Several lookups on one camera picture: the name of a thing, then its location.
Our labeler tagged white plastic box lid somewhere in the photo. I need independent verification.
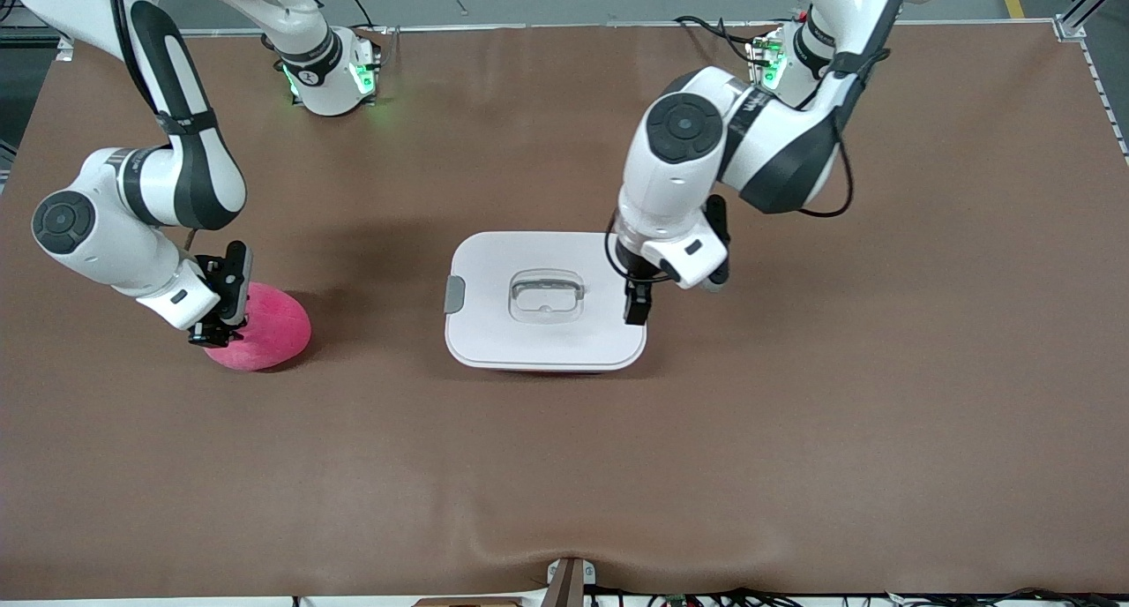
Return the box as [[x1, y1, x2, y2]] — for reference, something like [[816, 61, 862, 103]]
[[444, 230, 647, 372]]

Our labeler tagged pink round plush toy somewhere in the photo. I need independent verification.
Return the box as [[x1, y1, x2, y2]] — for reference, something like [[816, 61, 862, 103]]
[[203, 281, 312, 372]]

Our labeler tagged aluminium frame profile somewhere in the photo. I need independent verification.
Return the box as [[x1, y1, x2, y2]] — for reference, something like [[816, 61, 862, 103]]
[[1054, 0, 1129, 41]]

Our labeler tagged black left base cable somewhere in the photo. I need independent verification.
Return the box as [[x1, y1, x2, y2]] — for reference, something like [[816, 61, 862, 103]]
[[673, 14, 761, 65]]

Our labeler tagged clear lid handle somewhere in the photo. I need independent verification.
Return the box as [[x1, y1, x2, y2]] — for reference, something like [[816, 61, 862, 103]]
[[509, 269, 586, 304]]

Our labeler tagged brown table mat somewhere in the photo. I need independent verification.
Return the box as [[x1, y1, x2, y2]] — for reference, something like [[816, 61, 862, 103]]
[[0, 20, 1129, 601]]

